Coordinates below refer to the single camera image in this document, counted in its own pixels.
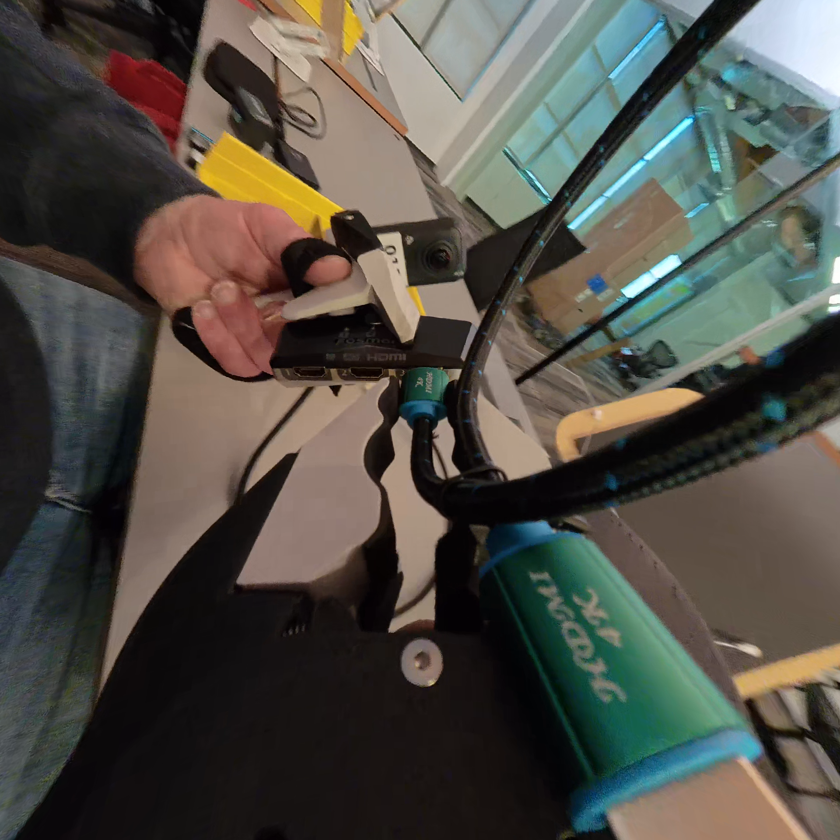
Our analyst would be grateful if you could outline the black HDMI switch box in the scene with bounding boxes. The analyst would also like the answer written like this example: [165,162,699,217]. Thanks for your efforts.
[270,308,475,392]

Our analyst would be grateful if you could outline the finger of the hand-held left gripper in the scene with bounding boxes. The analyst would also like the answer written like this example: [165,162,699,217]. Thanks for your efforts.
[356,248,422,347]

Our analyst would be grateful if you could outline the white papers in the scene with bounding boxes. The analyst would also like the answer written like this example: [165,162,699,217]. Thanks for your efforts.
[249,14,329,83]

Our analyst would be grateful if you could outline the person's legs blue jeans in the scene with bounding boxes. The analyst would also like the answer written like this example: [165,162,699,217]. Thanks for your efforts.
[0,259,158,840]

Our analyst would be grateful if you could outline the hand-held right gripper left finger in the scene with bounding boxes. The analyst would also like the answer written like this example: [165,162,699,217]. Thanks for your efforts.
[235,384,403,632]

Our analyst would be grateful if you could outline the small black box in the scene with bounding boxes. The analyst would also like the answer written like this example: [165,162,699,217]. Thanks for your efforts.
[274,140,320,188]

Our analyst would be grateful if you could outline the wood-rimmed black board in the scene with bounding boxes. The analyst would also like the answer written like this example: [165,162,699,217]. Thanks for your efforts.
[556,387,840,700]

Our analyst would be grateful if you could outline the yellow plastic bin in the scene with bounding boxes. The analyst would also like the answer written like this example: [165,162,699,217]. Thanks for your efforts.
[196,131,345,238]

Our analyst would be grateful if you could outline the large cardboard box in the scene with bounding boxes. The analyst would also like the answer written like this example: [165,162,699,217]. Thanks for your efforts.
[525,177,694,337]

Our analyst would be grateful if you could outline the braided HDMI cable green plugs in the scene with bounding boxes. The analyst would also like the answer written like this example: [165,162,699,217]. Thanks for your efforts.
[397,0,840,840]

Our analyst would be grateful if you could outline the black office chair back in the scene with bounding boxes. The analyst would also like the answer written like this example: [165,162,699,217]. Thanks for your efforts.
[462,209,588,311]

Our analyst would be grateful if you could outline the person's left forearm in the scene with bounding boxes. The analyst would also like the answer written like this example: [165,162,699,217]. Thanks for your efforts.
[0,0,221,293]

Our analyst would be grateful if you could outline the black oval device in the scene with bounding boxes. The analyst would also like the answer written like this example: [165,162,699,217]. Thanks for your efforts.
[203,41,278,143]

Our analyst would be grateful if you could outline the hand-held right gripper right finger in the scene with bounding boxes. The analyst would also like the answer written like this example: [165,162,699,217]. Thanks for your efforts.
[434,525,488,634]

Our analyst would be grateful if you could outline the red storage tote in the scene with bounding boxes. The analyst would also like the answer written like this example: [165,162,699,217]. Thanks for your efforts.
[105,49,188,155]

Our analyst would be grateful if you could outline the person's left hand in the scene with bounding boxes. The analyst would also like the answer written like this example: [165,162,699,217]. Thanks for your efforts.
[134,196,353,379]

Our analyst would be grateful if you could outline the wooden desk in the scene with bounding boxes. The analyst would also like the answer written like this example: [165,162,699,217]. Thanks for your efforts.
[256,0,409,137]

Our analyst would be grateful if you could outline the black floor pole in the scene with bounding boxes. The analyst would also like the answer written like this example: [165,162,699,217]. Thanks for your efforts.
[515,157,840,385]

